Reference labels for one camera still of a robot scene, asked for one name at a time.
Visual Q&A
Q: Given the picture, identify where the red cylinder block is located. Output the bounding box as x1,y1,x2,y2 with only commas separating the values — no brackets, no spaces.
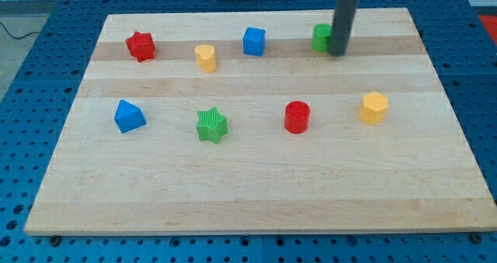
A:
284,100,311,134

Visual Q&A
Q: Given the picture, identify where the red star block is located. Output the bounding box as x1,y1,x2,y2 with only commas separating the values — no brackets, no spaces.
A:
125,31,155,62

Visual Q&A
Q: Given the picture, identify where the green cylinder block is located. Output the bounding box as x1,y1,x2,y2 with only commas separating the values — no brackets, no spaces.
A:
311,23,332,52

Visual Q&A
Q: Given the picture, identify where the blue triangle block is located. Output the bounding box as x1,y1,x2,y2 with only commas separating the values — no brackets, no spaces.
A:
114,99,147,133

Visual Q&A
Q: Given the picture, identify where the blue cube block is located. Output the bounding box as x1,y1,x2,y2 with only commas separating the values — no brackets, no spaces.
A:
242,27,266,57

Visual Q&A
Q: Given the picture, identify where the light wooden board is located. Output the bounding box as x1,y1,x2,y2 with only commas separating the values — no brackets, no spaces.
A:
25,8,496,236

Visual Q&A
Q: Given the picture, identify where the red object at edge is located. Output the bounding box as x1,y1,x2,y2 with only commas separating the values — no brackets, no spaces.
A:
478,15,497,44

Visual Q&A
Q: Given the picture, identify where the black cable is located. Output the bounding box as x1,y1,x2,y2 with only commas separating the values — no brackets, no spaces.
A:
0,21,42,40

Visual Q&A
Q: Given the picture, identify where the yellow hexagon block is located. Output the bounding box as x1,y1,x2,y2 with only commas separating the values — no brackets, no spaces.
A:
359,92,389,125

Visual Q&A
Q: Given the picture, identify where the green star block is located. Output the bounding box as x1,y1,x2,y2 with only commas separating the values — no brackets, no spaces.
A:
196,107,228,144

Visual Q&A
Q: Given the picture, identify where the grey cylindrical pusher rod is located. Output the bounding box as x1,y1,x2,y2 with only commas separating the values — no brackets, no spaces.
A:
328,0,359,57

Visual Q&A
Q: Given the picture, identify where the yellow heart block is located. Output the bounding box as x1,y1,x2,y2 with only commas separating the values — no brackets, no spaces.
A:
194,44,217,74

